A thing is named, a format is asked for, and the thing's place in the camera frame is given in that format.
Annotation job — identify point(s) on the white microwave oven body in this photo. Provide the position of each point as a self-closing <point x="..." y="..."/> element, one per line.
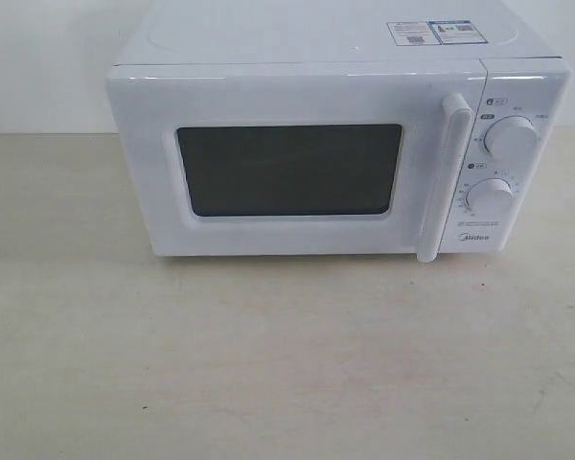
<point x="525" y="77"/>

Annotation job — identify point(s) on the upper white control knob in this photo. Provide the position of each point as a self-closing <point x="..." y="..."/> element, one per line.
<point x="511" y="136"/>

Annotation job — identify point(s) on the white microwave door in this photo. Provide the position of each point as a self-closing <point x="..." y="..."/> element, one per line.
<point x="295" y="158"/>

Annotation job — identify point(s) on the white control knob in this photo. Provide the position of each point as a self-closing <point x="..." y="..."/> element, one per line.
<point x="490" y="197"/>
<point x="511" y="136"/>

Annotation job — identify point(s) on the lower white control knob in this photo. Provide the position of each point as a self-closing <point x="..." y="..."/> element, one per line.
<point x="490" y="197"/>

